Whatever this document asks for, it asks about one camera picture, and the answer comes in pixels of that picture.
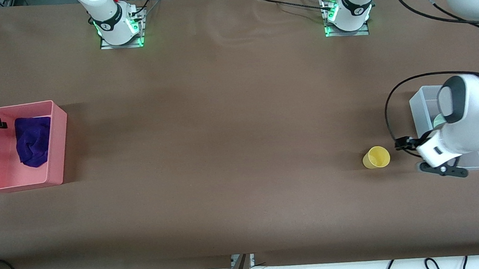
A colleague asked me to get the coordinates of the purple microfibre cloth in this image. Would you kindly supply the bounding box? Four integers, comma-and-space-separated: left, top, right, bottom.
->
14, 116, 55, 169

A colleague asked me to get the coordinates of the yellow plastic cup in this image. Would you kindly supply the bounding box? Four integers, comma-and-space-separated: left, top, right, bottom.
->
361, 145, 392, 170

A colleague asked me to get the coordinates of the large brown table mat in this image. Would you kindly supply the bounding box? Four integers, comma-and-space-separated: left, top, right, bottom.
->
0, 0, 479, 269

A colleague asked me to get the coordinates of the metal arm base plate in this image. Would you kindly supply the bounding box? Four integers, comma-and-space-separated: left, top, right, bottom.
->
321, 0, 370, 38
97, 7, 146, 51

